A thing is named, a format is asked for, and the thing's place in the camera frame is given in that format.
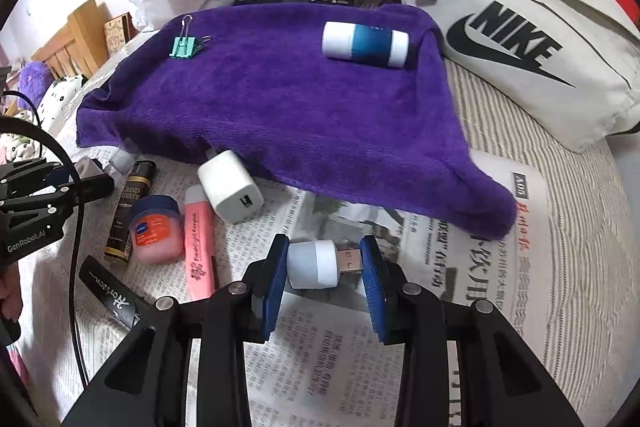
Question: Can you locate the blue lid balm jar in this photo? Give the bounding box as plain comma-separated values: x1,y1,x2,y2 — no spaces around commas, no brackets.
129,195,183,264

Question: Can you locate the white and blue cylinder bottle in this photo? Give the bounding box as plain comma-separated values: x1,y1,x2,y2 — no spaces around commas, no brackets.
321,21,410,68

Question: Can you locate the small patterned box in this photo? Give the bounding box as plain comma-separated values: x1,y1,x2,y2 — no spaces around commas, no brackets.
103,14,133,52

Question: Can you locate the dark chocolate wrapper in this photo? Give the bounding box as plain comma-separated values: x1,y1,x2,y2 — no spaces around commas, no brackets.
104,160,156,264

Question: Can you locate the black cable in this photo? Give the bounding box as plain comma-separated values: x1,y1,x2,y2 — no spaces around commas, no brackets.
0,91,93,390

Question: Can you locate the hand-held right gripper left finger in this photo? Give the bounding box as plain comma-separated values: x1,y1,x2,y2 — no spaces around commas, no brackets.
62,234,291,427

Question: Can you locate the purple plush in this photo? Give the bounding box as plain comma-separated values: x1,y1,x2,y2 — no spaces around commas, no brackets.
17,61,53,108

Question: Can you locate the person's left hand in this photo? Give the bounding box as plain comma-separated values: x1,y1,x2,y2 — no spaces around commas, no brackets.
0,264,23,324

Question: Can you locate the black lighter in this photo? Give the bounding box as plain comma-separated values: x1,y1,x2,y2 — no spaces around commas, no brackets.
78,255,151,328

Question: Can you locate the pink highlighter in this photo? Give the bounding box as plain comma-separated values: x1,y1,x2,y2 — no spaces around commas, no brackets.
184,184,219,300

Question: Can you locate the newspaper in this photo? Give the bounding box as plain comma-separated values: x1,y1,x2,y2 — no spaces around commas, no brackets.
30,127,546,427

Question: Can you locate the floral white fabric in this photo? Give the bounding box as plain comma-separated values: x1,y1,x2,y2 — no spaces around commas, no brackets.
0,74,88,168

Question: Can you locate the white usb charger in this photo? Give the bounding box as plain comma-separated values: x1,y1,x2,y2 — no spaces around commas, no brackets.
196,149,265,225

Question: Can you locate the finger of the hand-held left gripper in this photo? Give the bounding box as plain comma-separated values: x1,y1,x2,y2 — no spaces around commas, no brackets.
0,174,115,217
0,160,65,196

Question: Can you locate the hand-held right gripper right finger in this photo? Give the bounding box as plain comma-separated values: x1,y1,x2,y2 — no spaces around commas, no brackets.
359,234,586,427

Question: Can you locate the green binder clip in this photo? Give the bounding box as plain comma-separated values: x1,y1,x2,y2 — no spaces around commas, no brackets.
168,14,212,60

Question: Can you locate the purple towel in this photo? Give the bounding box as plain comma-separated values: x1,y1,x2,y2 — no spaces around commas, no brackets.
75,3,518,240

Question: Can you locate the wooden headboard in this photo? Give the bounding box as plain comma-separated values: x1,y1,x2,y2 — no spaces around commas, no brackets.
32,0,113,78

